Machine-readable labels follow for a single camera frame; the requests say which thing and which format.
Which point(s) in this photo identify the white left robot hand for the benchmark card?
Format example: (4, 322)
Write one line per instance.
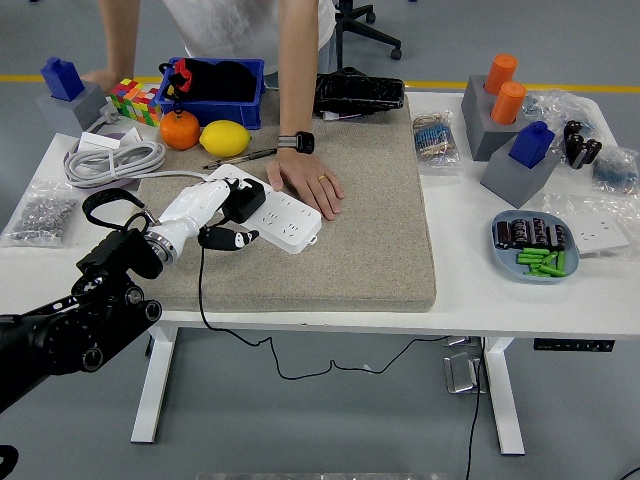
(192, 207)

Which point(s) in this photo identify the clear bag blue parts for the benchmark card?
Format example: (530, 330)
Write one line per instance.
(550, 107)

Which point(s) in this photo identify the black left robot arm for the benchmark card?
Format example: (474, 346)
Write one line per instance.
(65, 340)

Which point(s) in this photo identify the black silver pen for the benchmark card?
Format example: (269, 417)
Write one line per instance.
(255, 154)

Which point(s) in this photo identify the silver metal floor box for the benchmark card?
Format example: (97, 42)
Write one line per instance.
(462, 372)

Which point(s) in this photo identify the small bag blue resistors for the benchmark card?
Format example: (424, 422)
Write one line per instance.
(617, 172)

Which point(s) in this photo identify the grey two-hole block holder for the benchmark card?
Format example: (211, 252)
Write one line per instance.
(480, 125)

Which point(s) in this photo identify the small silver floor plate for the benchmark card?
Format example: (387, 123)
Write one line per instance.
(459, 341)

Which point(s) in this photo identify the grey-brown mat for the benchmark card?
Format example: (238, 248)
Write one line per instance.
(350, 240)

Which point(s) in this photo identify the white table leg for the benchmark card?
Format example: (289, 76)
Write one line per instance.
(152, 395)
(505, 400)

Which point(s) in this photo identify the blue bottle-shaped block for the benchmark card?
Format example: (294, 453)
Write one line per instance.
(531, 145)
(62, 80)

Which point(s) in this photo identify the person's left hand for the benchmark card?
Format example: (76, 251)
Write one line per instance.
(305, 175)

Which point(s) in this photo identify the person's right hand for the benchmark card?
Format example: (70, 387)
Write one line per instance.
(100, 77)

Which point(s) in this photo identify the white wall socket panel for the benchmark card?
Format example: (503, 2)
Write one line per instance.
(600, 234)

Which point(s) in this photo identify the white card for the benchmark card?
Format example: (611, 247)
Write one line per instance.
(131, 136)

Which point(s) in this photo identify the lavender plate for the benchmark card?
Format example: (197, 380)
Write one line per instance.
(120, 184)

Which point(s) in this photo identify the black capacitor cluster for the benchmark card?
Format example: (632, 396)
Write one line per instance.
(582, 145)

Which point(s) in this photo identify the black glossy tray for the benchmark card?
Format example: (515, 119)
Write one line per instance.
(360, 92)

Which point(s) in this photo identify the orange cylinder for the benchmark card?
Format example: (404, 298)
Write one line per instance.
(501, 72)
(509, 102)

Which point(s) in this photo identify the yellow lemon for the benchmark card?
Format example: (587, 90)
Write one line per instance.
(225, 137)

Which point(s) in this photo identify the clear crinkled plastic bag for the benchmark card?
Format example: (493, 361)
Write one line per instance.
(565, 205)

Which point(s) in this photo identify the blue-grey plate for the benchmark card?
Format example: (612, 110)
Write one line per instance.
(505, 262)

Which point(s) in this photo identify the clear bag of screws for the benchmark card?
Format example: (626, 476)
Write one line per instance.
(40, 215)

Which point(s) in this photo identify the person's left forearm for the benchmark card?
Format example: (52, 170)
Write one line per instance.
(297, 75)

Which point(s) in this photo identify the green cylinder cell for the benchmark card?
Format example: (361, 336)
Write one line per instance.
(535, 250)
(550, 260)
(530, 257)
(552, 271)
(561, 262)

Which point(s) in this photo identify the black table control panel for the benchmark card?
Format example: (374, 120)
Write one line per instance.
(575, 345)

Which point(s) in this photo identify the dark brown capacitor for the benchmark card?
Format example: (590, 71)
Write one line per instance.
(558, 236)
(521, 232)
(540, 231)
(503, 234)

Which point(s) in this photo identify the small white connector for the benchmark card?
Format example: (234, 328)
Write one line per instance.
(332, 115)

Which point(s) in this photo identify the orange fruit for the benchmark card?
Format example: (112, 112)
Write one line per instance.
(180, 131)

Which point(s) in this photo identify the black round cloth pouch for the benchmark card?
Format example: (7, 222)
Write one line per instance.
(230, 80)

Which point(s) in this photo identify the colourful puzzle cube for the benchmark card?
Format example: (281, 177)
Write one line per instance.
(135, 100)

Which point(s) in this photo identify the person's right forearm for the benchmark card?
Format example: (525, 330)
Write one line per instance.
(120, 35)

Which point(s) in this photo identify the black smartwatch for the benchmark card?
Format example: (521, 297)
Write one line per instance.
(303, 142)

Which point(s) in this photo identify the black plug adapter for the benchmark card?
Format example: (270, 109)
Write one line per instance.
(247, 205)

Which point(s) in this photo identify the black office chair base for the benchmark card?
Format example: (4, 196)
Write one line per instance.
(341, 45)

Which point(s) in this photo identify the blue plastic bin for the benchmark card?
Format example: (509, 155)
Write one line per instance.
(225, 110)

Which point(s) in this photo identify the clear bag of resistors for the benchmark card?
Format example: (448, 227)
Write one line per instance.
(435, 142)

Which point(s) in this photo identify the white power strip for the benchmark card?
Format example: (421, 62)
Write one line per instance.
(290, 220)

